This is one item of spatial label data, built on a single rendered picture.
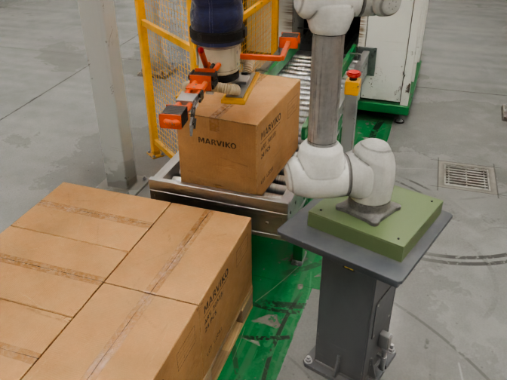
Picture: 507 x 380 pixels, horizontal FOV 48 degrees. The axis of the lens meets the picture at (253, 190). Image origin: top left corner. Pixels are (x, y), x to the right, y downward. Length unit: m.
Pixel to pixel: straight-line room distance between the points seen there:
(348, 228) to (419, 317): 1.01
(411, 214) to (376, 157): 0.30
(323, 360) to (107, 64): 2.06
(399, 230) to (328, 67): 0.64
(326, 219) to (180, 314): 0.63
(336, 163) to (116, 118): 1.96
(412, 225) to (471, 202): 1.83
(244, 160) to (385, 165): 0.77
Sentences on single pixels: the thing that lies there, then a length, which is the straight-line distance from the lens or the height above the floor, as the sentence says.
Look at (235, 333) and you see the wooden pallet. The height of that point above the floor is 0.02.
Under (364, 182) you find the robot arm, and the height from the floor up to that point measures 0.98.
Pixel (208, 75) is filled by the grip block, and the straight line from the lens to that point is 2.18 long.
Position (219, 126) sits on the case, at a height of 0.91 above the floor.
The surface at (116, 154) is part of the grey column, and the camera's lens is 3.74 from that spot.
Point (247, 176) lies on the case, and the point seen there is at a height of 0.68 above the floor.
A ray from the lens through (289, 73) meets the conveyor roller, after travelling 4.27.
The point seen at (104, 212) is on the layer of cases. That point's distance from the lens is 2.67.
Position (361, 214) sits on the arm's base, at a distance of 2.08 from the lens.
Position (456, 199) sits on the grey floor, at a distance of 3.90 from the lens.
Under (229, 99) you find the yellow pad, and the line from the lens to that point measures 2.28.
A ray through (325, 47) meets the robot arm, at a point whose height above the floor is 1.44.
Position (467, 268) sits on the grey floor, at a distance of 3.31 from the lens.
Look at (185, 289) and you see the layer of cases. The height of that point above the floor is 0.54.
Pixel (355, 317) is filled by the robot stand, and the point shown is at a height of 0.38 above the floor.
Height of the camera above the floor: 1.98
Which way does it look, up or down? 32 degrees down
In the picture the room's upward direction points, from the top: straight up
